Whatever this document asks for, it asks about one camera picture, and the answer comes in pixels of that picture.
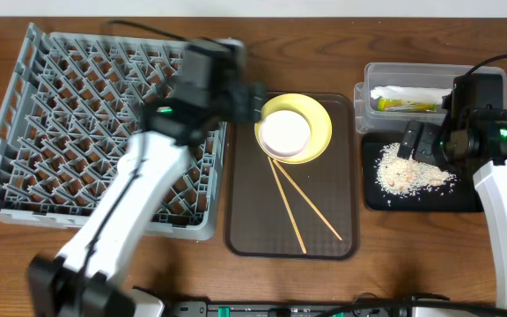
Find black waste tray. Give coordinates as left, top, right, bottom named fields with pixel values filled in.
left=361, top=131, right=483, bottom=212

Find clear plastic bin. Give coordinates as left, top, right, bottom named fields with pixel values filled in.
left=353, top=62, right=507, bottom=136

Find brown serving tray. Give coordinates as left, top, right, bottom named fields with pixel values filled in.
left=224, top=93, right=360, bottom=261

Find wooden chopstick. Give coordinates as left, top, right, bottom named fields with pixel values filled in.
left=269, top=158, right=343, bottom=240
left=267, top=157, right=307, bottom=254

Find white napkin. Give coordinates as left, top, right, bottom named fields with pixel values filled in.
left=370, top=85, right=452, bottom=105

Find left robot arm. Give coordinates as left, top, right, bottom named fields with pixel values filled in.
left=27, top=38, right=266, bottom=316

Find grey dishwasher rack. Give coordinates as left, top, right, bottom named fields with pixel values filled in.
left=0, top=22, right=238, bottom=241

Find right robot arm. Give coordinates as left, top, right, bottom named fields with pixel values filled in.
left=398, top=71, right=507, bottom=309

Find rice leftovers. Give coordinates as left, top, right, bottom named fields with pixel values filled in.
left=374, top=143, right=458, bottom=207

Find yellow plate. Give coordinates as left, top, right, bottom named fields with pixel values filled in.
left=254, top=93, right=333, bottom=165

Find left wooden chopstick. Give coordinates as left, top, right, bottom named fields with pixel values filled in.
left=267, top=157, right=307, bottom=254

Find green snack wrapper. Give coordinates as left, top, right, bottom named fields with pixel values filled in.
left=378, top=98, right=437, bottom=113

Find right wooden chopstick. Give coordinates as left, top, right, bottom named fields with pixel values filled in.
left=269, top=158, right=343, bottom=240

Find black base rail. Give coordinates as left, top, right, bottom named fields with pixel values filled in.
left=129, top=288, right=496, bottom=317

